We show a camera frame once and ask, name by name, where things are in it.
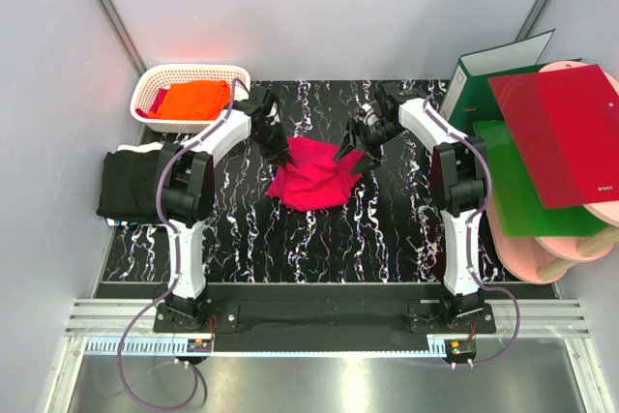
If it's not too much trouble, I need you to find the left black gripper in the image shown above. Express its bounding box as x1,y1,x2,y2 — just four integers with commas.
251,120,294,168

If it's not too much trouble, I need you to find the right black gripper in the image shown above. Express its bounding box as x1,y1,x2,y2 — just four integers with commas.
332,118,404,178

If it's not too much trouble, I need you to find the magenta t shirt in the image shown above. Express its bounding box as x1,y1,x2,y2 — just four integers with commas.
267,136,363,212

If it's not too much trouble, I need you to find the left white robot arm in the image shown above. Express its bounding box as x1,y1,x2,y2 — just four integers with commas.
155,87,294,332

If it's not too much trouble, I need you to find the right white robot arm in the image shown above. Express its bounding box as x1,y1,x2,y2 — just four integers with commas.
334,82,489,333

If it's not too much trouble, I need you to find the orange t shirt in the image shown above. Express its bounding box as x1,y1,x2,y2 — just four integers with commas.
146,80,231,121

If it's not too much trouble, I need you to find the green lever arch binder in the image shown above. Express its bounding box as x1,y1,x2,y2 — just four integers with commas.
439,29,554,133

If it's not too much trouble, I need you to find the white plastic basket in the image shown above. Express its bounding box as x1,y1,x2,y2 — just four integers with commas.
130,64,251,134

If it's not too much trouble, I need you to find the folded black t shirt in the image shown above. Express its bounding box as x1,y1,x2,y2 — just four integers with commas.
96,143,162,224

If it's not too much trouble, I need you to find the green plastic folder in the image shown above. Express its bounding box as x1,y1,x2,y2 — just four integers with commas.
473,121,606,237

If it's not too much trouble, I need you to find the red plastic folder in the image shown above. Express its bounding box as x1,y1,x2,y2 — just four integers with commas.
488,65,618,209

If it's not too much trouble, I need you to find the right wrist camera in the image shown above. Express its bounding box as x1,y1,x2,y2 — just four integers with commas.
355,103,378,126

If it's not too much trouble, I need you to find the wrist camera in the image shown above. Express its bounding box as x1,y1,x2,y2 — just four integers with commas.
263,101,280,126
355,103,378,126

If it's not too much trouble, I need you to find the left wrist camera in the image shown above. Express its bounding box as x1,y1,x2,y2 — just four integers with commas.
263,101,280,126

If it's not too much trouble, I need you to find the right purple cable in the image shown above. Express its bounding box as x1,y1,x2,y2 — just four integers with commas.
400,88,522,369

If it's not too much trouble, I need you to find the purple cable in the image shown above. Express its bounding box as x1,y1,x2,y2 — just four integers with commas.
400,88,522,369
118,77,251,409

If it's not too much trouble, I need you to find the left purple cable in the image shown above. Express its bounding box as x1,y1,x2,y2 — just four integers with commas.
118,77,251,409

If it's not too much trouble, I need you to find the aluminium rail frame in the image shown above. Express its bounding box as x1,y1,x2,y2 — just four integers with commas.
43,299,613,412

